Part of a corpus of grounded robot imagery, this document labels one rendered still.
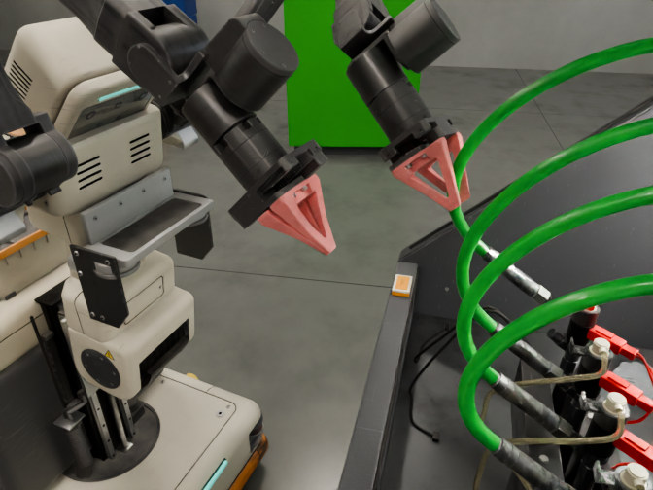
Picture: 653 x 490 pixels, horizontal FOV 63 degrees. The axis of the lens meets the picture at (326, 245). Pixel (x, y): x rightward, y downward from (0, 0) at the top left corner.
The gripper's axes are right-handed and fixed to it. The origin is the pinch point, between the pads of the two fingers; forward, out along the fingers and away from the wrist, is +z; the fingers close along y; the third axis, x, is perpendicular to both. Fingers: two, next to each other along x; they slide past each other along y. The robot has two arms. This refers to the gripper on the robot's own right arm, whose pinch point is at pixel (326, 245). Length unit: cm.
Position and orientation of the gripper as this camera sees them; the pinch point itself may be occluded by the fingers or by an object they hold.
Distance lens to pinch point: 54.4
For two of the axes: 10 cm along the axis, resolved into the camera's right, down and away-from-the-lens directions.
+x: 4.8, -4.5, 7.5
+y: 6.1, -4.5, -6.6
